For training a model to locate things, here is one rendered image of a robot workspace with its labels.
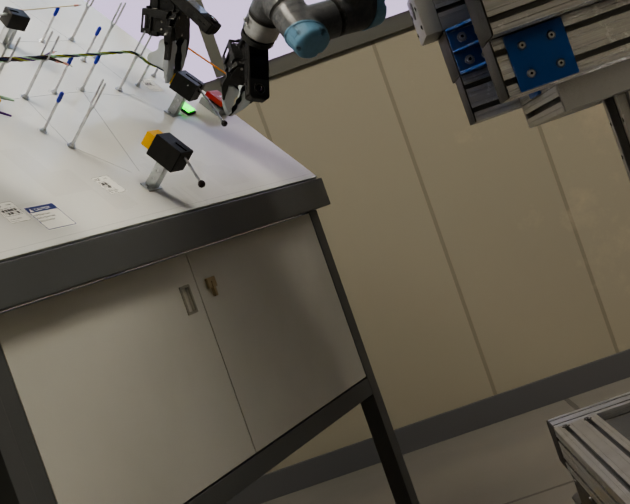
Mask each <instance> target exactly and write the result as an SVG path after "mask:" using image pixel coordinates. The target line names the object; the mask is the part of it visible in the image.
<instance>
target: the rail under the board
mask: <svg viewBox="0 0 630 504"><path fill-rule="evenodd" d="M327 205H330V200H329V197H328V195H327V192H326V189H325V186H324V183H323V180H322V178H317V179H313V180H310V181H306V182H302V183H298V184H295V185H291V186H287V187H283V188H280V189H276V190H272V191H268V192H265V193H261V194H257V195H253V196H250V197H246V198H242V199H238V200H235V201H231V202H227V203H223V204H220V205H216V206H212V207H208V208H205V209H201V210H197V211H193V212H190V213H186V214H182V215H178V216H175V217H171V218H167V219H163V220H160V221H156V222H152V223H148V224H145V225H141V226H137V227H133V228H130V229H126V230H122V231H118V232H115V233H111V234H107V235H103V236H100V237H96V238H92V239H88V240H85V241H81V242H77V243H73V244H70V245H66V246H62V247H58V248H55V249H51V250H47V251H43V252H40V253H36V254H32V255H28V256H25V257H21V258H17V259H13V260H10V261H6V262H2V263H0V312H1V311H4V310H7V309H10V308H13V307H17V306H20V305H23V304H26V303H29V302H32V301H35V300H38V299H41V298H44V297H47V296H51V295H54V294H57V293H60V292H63V291H66V290H69V289H72V288H75V287H78V286H81V285H85V284H88V283H91V282H94V281H97V280H100V279H103V278H106V277H109V276H112V275H115V274H119V273H122V272H125V271H128V270H131V269H134V268H137V267H140V266H143V265H146V264H149V263H153V262H156V261H159V260H162V259H165V258H168V257H171V256H174V255H177V254H180V253H183V252H187V251H190V250H193V249H196V248H199V247H202V246H205V245H208V244H211V243H214V242H217V241H221V240H224V239H227V238H230V237H233V236H236V235H239V234H242V233H245V232H248V231H251V230H255V229H258V228H261V227H264V226H267V225H270V224H273V223H276V222H279V221H282V220H285V219H289V218H292V217H295V216H298V215H301V214H304V213H307V212H310V211H313V210H316V209H319V208H321V207H324V206H327Z"/></svg>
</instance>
